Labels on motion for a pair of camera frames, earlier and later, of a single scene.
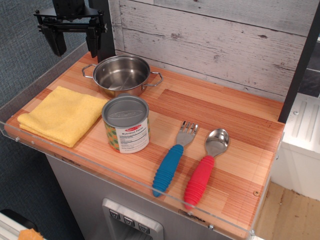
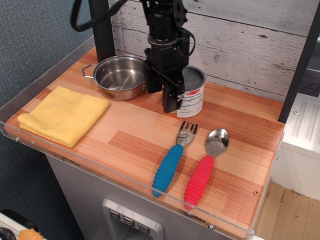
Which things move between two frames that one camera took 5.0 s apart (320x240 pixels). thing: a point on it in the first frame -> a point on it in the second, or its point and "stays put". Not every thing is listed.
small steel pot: [121, 74] stays put
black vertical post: [107, 48] stays put
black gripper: [70, 16] -> [170, 60]
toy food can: [126, 118] -> [191, 105]
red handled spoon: [216, 140] stays put
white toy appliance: [297, 163] stays put
